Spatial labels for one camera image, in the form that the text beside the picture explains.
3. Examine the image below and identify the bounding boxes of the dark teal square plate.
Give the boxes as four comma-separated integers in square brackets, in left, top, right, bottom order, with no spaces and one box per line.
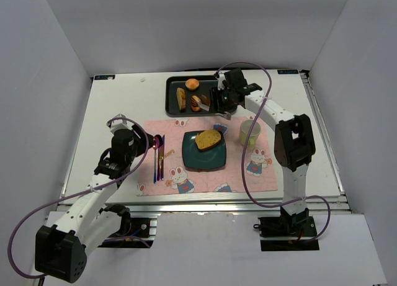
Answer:
[182,131,227,171]

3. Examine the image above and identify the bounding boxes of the light green mug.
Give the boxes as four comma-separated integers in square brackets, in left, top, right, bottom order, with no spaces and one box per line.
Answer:
[239,119,262,148]

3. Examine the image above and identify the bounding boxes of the black baking tray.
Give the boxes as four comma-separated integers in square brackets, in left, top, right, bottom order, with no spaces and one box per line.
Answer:
[165,75,217,117]

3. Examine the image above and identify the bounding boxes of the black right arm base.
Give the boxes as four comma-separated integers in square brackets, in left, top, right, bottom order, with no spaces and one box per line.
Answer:
[253,217,319,252]

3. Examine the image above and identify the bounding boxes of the yellow cake bread slice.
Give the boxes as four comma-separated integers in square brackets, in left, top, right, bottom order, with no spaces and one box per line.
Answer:
[195,129,222,151]

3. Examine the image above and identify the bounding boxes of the pink cartoon placemat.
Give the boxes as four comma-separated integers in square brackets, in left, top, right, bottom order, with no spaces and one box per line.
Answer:
[136,116,278,196]

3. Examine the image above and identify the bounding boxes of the iridescent fork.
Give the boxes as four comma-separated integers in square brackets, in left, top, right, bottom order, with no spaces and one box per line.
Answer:
[156,147,161,181]

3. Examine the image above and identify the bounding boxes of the metal tongs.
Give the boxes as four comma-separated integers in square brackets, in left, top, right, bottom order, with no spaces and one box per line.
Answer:
[198,103,232,120]

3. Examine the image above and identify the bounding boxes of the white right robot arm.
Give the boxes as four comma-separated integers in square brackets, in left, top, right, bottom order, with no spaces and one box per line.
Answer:
[210,68,316,237]

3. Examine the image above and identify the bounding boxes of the long bread slice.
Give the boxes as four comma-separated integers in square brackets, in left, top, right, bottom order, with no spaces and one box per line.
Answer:
[176,87,186,111]

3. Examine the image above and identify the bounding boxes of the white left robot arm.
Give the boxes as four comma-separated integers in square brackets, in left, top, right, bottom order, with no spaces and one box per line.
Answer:
[35,115,150,283]

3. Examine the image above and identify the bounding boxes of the striped bread roll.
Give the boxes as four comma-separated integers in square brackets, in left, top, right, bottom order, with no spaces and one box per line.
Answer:
[190,96,202,112]

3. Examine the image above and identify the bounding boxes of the brown bread piece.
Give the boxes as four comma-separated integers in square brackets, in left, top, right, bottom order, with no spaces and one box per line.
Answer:
[199,95,210,107]

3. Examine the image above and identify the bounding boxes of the round bread bun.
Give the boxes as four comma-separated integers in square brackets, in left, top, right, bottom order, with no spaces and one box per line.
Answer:
[185,78,200,91]

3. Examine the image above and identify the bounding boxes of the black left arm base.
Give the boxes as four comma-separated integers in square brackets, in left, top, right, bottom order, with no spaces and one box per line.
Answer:
[99,217,157,249]

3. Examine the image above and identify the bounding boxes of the aluminium table frame rail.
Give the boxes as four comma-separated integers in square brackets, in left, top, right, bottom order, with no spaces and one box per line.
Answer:
[57,70,350,215]

